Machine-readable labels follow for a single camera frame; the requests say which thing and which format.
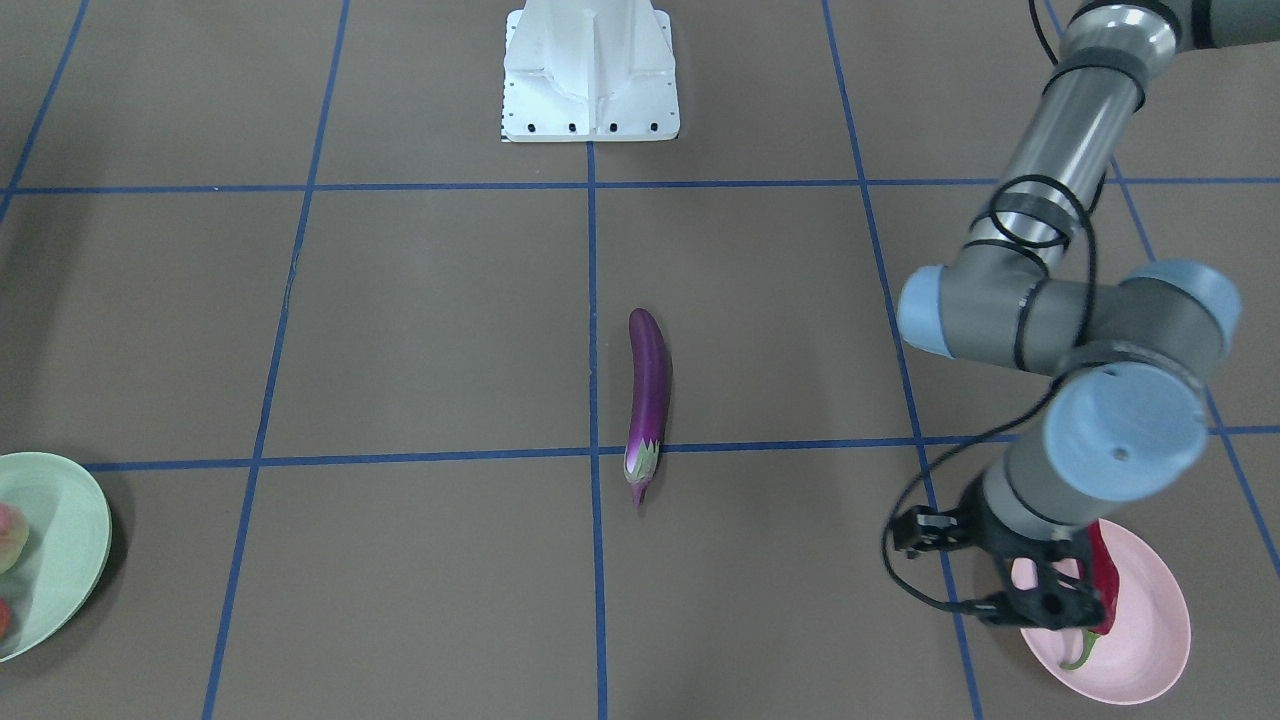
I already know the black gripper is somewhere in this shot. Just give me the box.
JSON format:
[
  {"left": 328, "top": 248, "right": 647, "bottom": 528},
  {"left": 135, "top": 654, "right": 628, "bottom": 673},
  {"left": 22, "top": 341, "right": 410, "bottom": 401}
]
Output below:
[{"left": 960, "top": 478, "right": 1106, "bottom": 630}]

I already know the red chili pepper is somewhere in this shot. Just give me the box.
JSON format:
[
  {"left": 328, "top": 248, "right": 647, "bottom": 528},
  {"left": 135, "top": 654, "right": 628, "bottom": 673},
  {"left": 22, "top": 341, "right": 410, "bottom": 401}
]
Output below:
[{"left": 1059, "top": 520, "right": 1121, "bottom": 671}]

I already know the purple eggplant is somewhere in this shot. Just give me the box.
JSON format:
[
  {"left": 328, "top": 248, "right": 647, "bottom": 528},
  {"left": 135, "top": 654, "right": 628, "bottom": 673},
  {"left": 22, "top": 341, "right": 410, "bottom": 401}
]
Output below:
[{"left": 623, "top": 307, "right": 671, "bottom": 509}]

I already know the yellow pink peach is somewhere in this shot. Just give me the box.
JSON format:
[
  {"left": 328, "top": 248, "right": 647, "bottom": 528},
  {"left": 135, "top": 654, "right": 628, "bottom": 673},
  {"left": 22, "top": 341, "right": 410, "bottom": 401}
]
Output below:
[{"left": 0, "top": 503, "right": 29, "bottom": 574}]

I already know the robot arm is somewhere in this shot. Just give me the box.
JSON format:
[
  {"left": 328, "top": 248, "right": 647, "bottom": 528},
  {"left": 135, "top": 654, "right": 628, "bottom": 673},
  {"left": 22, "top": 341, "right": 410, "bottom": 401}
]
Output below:
[{"left": 879, "top": 1, "right": 1277, "bottom": 630}]

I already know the pink plate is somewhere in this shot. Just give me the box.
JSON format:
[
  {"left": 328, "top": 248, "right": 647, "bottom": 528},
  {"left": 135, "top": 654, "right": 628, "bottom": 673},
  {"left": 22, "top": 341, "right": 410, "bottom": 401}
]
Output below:
[{"left": 1021, "top": 520, "right": 1192, "bottom": 705}]

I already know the light green plate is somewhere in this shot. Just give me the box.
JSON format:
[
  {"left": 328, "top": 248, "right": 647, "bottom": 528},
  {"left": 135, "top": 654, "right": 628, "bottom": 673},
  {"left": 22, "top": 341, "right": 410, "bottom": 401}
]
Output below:
[{"left": 1, "top": 452, "right": 113, "bottom": 662}]

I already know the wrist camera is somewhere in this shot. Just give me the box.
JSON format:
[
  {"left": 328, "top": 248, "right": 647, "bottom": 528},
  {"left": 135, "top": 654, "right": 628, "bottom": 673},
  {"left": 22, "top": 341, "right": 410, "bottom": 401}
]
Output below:
[{"left": 888, "top": 505, "right": 972, "bottom": 559}]

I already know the white camera stand base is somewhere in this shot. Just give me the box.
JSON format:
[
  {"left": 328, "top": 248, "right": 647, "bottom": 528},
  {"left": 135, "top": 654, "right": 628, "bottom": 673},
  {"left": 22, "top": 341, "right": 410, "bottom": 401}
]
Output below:
[{"left": 500, "top": 1, "right": 681, "bottom": 143}]

